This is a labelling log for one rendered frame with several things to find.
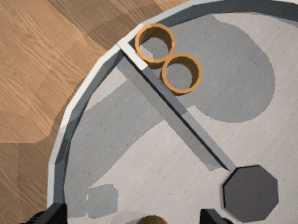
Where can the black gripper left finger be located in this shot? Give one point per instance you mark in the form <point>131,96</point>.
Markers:
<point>55,214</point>

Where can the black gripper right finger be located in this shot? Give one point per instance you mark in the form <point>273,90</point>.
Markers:
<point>211,216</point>

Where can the bronze bushing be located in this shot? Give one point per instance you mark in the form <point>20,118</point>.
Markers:
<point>156,31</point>
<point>191,63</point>
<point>152,219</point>

